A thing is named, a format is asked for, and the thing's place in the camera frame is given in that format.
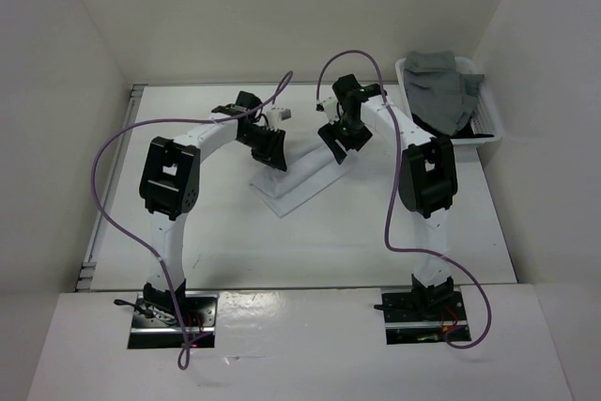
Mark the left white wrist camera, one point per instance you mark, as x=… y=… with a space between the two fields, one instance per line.
x=275 y=116

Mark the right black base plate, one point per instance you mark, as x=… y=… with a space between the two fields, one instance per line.
x=404 y=323

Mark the grey skirt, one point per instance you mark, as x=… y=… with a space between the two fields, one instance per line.
x=441 y=96

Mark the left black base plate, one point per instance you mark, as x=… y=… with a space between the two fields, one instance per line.
x=152 y=328

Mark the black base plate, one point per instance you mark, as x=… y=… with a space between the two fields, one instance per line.
x=404 y=323
x=152 y=328

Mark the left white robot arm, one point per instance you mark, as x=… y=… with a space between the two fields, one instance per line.
x=170 y=183

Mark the black skirt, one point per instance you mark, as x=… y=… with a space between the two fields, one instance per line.
x=466 y=136

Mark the white skirt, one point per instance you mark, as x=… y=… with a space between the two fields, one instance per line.
x=310 y=171

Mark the aluminium table edge rail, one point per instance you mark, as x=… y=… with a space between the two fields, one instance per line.
x=92 y=254

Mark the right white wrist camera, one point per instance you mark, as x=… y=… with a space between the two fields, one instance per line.
x=329 y=107

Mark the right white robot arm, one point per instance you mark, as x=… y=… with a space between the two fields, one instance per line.
x=424 y=180

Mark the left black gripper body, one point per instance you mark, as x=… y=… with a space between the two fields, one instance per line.
x=260 y=141

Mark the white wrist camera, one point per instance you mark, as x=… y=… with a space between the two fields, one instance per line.
x=275 y=116
x=329 y=107

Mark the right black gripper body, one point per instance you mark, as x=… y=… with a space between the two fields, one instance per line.
x=350 y=132

